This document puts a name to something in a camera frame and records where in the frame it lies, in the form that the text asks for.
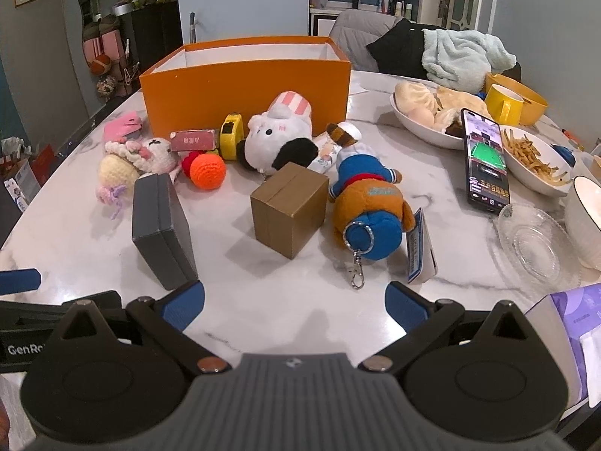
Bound white and blue box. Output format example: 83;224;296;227
5;157;41;212

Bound patterned ball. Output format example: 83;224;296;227
96;74;118;99

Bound small red box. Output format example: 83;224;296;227
170;128;217;152

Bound grey puffer jacket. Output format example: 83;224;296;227
327;9;400;72

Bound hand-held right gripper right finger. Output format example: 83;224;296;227
359;282;533;371

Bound white plush with striped hat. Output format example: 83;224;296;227
236;91;320;172

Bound small brown cardboard box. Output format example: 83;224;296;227
250;162;329;259

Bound cream and pink crochet doll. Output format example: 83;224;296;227
96;137;181;219

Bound pink bag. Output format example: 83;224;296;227
83;28;124;64

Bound yellow cup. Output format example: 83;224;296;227
485;83;524;125

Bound fries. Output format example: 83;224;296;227
501;128;569;184

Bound yellow bowl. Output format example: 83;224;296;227
486;71;548;125

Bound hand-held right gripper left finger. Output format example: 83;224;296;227
60;281;230;377

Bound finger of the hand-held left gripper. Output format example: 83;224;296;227
0;291;124;330
0;269;41;295

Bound brown plush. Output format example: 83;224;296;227
326;122;438;289

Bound white bowl with fries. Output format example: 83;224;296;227
498;124;574;197

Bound purple tissue pack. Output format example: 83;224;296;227
525;284;601;409

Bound light blue fleece blanket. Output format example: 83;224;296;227
421;28;516;94

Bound black jacket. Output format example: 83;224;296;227
366;19;452;80

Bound orange and red crochet toy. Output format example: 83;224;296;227
181;149;227;191

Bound yellow tape measure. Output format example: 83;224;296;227
219;113;246;160

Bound steamed bun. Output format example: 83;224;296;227
394;80;439;114

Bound dark hallway cabinet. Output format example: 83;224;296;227
110;0;181;90

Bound white vanity cabinet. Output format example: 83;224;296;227
309;2;409;36

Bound white bowl with dark rim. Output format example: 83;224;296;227
563;176;601;271

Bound orange cardboard storage box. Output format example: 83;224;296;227
139;35;352;139

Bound black smartphone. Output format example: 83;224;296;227
460;108;512;217

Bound white bowl with buns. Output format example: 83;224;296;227
389;80;470;151

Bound clear glass plate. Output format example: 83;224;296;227
493;203;580;292

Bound dark grey case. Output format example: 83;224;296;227
131;173;199;291

